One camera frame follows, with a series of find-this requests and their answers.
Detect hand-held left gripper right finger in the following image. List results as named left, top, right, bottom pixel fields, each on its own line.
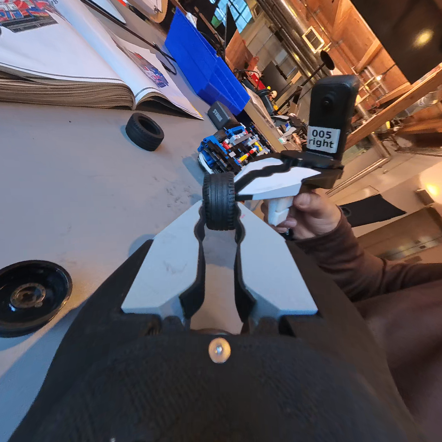
left=235, top=202, right=319, bottom=323

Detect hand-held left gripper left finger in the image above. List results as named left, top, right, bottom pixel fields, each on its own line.
left=121, top=200, right=206, bottom=322

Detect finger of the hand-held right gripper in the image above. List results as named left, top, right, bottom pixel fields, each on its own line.
left=233, top=156, right=294, bottom=194
left=235, top=167, right=322, bottom=202

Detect black toy wheel with tire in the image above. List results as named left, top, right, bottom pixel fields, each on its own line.
left=202, top=172, right=239, bottom=231

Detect person's right forearm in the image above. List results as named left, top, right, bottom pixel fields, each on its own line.
left=294, top=207, right=442, bottom=304

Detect grey desk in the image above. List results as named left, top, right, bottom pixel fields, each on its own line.
left=0, top=0, right=273, bottom=384

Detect person's right hand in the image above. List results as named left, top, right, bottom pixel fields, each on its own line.
left=276, top=191, right=342, bottom=241

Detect toy brick car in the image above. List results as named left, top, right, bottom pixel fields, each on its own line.
left=198, top=122, right=273, bottom=175

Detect black round stand lamp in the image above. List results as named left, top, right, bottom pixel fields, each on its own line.
left=297, top=50, right=335, bottom=90

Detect black rectangular device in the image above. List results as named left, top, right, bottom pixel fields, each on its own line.
left=207, top=101, right=240, bottom=130

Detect black floor mat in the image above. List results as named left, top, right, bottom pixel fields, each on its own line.
left=339, top=193, right=407, bottom=228

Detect glossy black toy wheel rim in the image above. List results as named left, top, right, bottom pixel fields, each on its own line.
left=0, top=260, right=73, bottom=338

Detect blue plastic bin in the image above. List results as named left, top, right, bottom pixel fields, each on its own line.
left=164, top=7, right=251, bottom=116

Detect loose black rubber toy tire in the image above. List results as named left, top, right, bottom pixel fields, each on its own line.
left=125, top=112, right=165, bottom=152

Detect person's brown clothed body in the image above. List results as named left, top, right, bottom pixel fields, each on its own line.
left=352, top=283, right=442, bottom=442

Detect open instruction booklet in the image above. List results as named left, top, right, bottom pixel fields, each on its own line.
left=0, top=0, right=204, bottom=121

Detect wooden beam frame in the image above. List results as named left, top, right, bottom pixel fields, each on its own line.
left=345, top=62, right=442, bottom=149

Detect silver ventilation duct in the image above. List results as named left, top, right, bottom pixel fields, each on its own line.
left=273, top=0, right=332, bottom=63

